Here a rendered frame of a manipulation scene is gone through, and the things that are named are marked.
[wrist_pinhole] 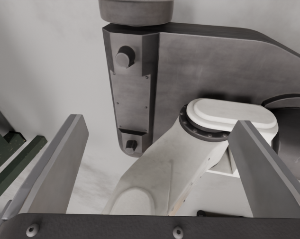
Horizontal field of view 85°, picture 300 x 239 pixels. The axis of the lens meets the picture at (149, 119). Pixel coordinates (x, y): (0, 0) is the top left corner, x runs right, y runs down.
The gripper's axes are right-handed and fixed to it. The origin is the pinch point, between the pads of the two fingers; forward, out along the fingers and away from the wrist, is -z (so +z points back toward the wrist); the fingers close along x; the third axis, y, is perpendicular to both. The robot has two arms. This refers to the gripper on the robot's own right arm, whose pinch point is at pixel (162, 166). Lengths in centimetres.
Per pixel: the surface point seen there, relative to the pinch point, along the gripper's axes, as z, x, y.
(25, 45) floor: -67, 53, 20
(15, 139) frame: -65, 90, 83
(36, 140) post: -63, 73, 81
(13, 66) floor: -69, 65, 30
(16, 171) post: -41, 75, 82
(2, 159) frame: -52, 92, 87
